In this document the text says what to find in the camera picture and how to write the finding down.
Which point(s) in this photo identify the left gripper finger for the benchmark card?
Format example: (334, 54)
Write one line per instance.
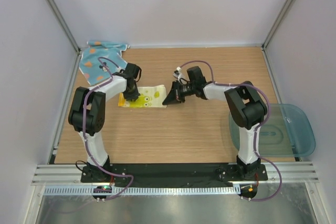
(135, 96)
(129, 97)

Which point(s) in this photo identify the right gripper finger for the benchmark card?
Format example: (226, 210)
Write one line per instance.
(173, 95)
(170, 100)

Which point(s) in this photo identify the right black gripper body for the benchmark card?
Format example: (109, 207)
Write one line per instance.
(185, 90)

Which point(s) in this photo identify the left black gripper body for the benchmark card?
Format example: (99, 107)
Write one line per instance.
(135, 88)

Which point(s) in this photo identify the yellow green crocodile towel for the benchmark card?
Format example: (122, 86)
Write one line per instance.
(150, 97)

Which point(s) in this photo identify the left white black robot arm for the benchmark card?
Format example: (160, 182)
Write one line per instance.
(87, 116)

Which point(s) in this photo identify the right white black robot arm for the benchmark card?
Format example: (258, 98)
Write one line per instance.
(246, 107)

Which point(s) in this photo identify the blue cartoon mouse towel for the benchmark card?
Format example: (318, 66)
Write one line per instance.
(100, 59)

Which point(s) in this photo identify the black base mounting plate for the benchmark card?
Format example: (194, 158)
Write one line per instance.
(179, 175)

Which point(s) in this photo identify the teal transparent plastic tub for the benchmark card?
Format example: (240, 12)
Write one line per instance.
(285, 133)

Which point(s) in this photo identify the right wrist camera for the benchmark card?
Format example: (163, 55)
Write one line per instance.
(195, 75)

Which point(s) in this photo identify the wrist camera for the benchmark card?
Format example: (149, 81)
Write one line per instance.
(195, 75)
(132, 72)

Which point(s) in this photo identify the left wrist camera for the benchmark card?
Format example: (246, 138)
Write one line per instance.
(132, 72)

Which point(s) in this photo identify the white slotted cable duct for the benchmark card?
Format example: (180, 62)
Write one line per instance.
(92, 190)

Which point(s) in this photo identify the aluminium frame rail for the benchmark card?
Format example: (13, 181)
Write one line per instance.
(287, 172)

